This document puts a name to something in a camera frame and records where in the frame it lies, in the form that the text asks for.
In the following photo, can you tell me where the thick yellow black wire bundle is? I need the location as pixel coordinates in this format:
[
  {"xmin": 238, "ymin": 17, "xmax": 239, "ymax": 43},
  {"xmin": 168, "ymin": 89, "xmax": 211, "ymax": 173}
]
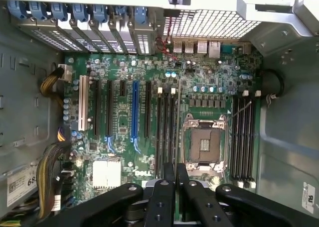
[{"xmin": 36, "ymin": 141, "xmax": 72, "ymax": 220}]

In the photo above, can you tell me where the black data cable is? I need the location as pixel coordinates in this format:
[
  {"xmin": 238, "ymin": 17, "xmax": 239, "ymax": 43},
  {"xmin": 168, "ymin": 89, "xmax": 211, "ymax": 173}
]
[{"xmin": 52, "ymin": 171, "xmax": 75, "ymax": 214}]

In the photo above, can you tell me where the power supply with white label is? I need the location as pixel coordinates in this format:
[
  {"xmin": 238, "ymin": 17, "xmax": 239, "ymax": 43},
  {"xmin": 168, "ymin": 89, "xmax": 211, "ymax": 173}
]
[{"xmin": 0, "ymin": 159, "xmax": 43, "ymax": 214}]

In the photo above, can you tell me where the thin metal locking lever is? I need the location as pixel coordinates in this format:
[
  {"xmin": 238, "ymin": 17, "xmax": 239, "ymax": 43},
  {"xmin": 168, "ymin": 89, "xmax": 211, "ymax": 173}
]
[{"xmin": 225, "ymin": 101, "xmax": 253, "ymax": 125}]

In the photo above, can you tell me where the black RAM slot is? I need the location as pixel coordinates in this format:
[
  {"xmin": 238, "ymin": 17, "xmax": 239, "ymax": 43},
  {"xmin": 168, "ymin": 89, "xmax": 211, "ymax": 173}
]
[
  {"xmin": 155, "ymin": 86, "xmax": 163, "ymax": 179},
  {"xmin": 169, "ymin": 86, "xmax": 176, "ymax": 164},
  {"xmin": 242, "ymin": 89, "xmax": 250, "ymax": 185},
  {"xmin": 249, "ymin": 90, "xmax": 262, "ymax": 190},
  {"xmin": 162, "ymin": 91, "xmax": 169, "ymax": 165},
  {"xmin": 232, "ymin": 95, "xmax": 239, "ymax": 184},
  {"xmin": 238, "ymin": 96, "xmax": 245, "ymax": 189}
]

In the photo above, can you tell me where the silver CPU socket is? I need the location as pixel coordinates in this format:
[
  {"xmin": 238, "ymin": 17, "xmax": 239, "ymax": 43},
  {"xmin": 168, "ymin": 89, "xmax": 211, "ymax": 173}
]
[{"xmin": 182, "ymin": 113, "xmax": 229, "ymax": 175}]

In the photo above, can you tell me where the white sticker label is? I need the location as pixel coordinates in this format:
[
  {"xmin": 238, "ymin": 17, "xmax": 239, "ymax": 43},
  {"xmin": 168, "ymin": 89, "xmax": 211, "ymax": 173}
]
[{"xmin": 302, "ymin": 181, "xmax": 319, "ymax": 214}]

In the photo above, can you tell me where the silver chipset heatsink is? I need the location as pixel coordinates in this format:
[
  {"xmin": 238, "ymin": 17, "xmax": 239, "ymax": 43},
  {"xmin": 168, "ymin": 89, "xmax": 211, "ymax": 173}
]
[{"xmin": 92, "ymin": 159, "xmax": 122, "ymax": 189}]

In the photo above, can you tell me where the silver expansion slot cover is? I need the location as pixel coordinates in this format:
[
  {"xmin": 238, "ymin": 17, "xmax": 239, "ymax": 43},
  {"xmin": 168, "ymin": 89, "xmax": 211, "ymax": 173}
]
[
  {"xmin": 14, "ymin": 21, "xmax": 84, "ymax": 53},
  {"xmin": 134, "ymin": 27, "xmax": 153, "ymax": 55},
  {"xmin": 98, "ymin": 21, "xmax": 137, "ymax": 55},
  {"xmin": 77, "ymin": 20, "xmax": 119, "ymax": 54},
  {"xmin": 56, "ymin": 19, "xmax": 102, "ymax": 53}
]

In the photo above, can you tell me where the long black expansion slot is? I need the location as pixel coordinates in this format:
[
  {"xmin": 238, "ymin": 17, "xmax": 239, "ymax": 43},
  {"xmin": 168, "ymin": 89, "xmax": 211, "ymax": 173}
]
[
  {"xmin": 106, "ymin": 79, "xmax": 114, "ymax": 137},
  {"xmin": 91, "ymin": 78, "xmax": 102, "ymax": 137},
  {"xmin": 144, "ymin": 80, "xmax": 153, "ymax": 137}
]

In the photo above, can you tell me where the blue expansion slot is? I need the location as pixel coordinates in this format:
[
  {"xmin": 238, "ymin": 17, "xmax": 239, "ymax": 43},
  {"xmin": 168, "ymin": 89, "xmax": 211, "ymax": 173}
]
[{"xmin": 131, "ymin": 80, "xmax": 140, "ymax": 141}]

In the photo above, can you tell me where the black connector with purple wires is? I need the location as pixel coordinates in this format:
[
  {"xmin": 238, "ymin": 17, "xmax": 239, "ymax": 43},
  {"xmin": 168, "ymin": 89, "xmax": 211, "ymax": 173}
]
[{"xmin": 56, "ymin": 125, "xmax": 72, "ymax": 144}]

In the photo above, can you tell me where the blue serial port connector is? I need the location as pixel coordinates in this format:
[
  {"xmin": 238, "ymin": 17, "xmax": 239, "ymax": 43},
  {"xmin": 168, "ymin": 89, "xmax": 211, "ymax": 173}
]
[{"xmin": 221, "ymin": 44, "xmax": 238, "ymax": 55}]

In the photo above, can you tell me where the grey metal PC case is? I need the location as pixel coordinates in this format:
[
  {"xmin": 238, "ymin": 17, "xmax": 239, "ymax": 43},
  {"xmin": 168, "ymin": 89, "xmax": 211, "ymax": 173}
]
[{"xmin": 0, "ymin": 0, "xmax": 319, "ymax": 227}]

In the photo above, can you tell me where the blue card retention clip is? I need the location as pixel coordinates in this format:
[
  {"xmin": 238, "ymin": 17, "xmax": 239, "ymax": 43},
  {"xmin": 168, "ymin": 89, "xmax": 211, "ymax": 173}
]
[
  {"xmin": 6, "ymin": 0, "xmax": 27, "ymax": 20},
  {"xmin": 92, "ymin": 4, "xmax": 110, "ymax": 23},
  {"xmin": 51, "ymin": 1, "xmax": 69, "ymax": 22},
  {"xmin": 113, "ymin": 4, "xmax": 128, "ymax": 21},
  {"xmin": 133, "ymin": 5, "xmax": 150, "ymax": 30},
  {"xmin": 72, "ymin": 2, "xmax": 90, "ymax": 23},
  {"xmin": 27, "ymin": 0, "xmax": 48, "ymax": 21}
]

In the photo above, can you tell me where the green Dell motherboard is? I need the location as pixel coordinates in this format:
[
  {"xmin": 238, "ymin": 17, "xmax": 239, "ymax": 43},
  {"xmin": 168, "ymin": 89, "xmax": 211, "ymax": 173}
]
[{"xmin": 63, "ymin": 47, "xmax": 263, "ymax": 224}]

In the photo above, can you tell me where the silver USB port block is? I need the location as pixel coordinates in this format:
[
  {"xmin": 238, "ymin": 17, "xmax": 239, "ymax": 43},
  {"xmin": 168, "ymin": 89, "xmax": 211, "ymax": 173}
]
[
  {"xmin": 183, "ymin": 40, "xmax": 195, "ymax": 54},
  {"xmin": 172, "ymin": 39, "xmax": 183, "ymax": 54},
  {"xmin": 196, "ymin": 40, "xmax": 208, "ymax": 55}
]

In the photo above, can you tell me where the white expansion slot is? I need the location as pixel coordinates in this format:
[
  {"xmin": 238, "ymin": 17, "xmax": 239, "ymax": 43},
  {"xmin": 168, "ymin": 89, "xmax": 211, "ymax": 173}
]
[{"xmin": 78, "ymin": 74, "xmax": 90, "ymax": 132}]

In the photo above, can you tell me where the thin red wire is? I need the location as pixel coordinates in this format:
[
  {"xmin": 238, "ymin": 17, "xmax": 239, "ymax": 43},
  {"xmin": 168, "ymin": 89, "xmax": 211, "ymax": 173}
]
[{"xmin": 155, "ymin": 15, "xmax": 178, "ymax": 62}]

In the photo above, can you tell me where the silver ethernet port block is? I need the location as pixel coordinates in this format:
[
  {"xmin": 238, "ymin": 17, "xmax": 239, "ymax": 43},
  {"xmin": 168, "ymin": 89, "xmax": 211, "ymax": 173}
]
[{"xmin": 208, "ymin": 40, "xmax": 222, "ymax": 59}]

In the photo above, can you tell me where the black round case fitting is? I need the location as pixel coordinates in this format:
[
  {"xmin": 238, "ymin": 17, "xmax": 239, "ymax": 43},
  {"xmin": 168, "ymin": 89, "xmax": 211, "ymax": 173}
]
[{"xmin": 260, "ymin": 69, "xmax": 285, "ymax": 100}]

